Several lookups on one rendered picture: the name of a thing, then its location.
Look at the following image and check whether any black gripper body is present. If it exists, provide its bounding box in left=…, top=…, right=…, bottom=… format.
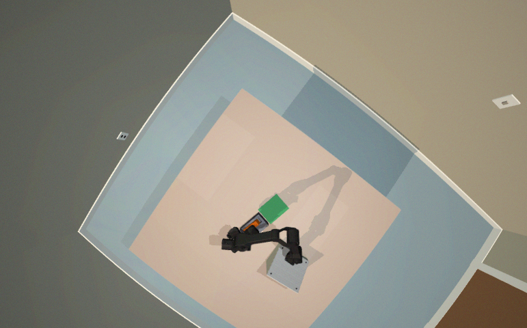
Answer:
left=231, top=224, right=259, bottom=253

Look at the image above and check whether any orange l-shaped part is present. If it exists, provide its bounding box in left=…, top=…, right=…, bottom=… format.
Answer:
left=244, top=219, right=260, bottom=231

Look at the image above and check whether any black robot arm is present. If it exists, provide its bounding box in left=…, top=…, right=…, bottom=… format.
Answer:
left=221, top=227, right=302, bottom=266

